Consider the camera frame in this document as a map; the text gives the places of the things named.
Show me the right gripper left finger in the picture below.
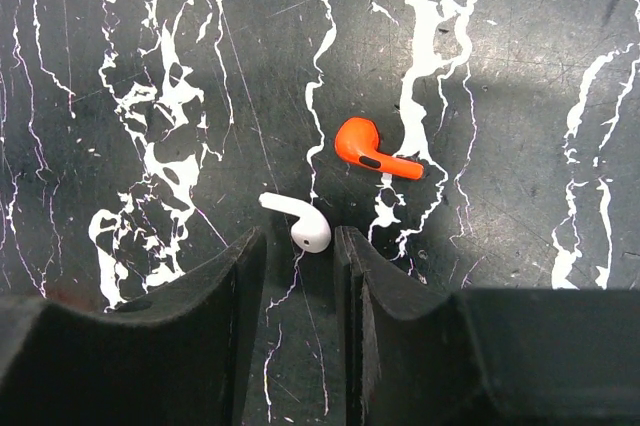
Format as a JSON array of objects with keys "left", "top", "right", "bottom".
[{"left": 1, "top": 227, "right": 267, "bottom": 425}]

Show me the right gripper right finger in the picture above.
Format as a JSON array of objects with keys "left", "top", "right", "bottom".
[{"left": 334, "top": 227, "right": 639, "bottom": 425}]

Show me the white earbud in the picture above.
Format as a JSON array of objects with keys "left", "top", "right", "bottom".
[{"left": 258, "top": 192, "right": 332, "bottom": 254}]

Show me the red earbud upper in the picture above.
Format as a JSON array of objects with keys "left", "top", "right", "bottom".
[{"left": 334, "top": 117, "right": 424, "bottom": 180}]

